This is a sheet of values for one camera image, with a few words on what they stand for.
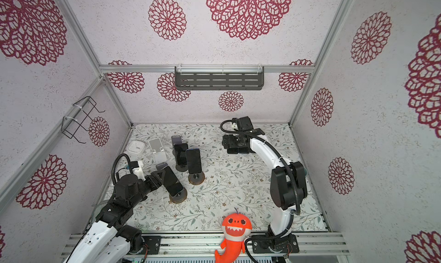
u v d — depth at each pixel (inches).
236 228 27.7
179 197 34.2
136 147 40.9
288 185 19.4
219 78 36.6
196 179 37.2
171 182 28.5
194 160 34.2
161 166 33.6
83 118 31.2
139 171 27.0
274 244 25.8
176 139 39.4
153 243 29.2
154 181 26.5
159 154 40.6
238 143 31.1
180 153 41.4
